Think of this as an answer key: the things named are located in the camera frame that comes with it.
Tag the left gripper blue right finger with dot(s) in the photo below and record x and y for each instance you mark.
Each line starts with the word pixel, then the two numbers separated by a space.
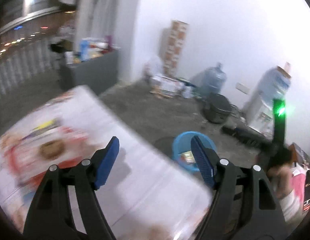
pixel 260 216

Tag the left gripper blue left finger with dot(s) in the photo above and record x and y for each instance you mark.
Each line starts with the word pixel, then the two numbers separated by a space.
pixel 50 215

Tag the red white snack bag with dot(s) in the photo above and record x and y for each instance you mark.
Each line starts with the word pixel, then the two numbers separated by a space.
pixel 51 143

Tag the blue mesh trash basket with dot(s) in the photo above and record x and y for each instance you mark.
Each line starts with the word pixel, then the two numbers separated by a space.
pixel 181 149

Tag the person's right hand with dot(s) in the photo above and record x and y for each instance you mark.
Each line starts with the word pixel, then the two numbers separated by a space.
pixel 282 176

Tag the pink cloth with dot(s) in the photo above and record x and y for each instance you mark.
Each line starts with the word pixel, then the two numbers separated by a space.
pixel 298 183

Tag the white water dispenser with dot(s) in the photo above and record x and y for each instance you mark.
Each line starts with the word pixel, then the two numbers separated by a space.
pixel 258 112

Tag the water jug on dispenser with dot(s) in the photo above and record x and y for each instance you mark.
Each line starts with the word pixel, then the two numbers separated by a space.
pixel 274 84

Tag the black rice cooker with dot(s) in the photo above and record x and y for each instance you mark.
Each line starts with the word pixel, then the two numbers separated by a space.
pixel 217 108

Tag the floral tablecloth table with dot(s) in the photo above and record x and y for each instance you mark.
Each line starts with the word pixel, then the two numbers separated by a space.
pixel 146 195

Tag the large blue water jug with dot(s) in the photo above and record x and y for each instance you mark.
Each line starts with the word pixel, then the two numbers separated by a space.
pixel 209 81

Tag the pile of papers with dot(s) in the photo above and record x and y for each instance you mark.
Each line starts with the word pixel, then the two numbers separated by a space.
pixel 166 87

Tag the white plastic bag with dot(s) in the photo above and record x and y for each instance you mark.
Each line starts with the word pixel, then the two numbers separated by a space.
pixel 153 67

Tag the dark grey cabinet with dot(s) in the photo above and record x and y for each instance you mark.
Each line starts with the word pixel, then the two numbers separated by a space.
pixel 99 74

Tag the tall patterned cardboard box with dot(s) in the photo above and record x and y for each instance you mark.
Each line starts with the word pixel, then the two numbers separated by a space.
pixel 174 48

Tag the metal balcony railing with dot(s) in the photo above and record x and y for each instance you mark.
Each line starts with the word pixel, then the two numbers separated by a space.
pixel 24 61

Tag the blue detergent bottle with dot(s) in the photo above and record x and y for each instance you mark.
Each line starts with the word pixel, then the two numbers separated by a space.
pixel 84 50

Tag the grey curtain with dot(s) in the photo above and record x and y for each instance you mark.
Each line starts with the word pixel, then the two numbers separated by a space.
pixel 102 18

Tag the wall power socket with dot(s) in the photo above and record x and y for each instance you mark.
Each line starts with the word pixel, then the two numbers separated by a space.
pixel 242 88

